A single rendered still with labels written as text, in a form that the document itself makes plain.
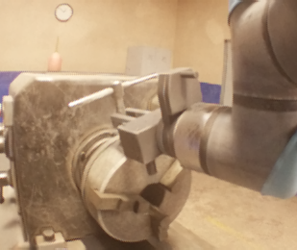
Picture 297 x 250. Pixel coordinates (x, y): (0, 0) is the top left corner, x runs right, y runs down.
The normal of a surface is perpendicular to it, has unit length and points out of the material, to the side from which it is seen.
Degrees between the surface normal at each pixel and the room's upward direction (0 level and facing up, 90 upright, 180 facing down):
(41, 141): 90
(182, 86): 87
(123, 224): 90
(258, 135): 94
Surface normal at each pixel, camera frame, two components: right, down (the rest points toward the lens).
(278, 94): -0.34, 0.19
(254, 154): -0.79, 0.12
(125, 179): 0.57, 0.22
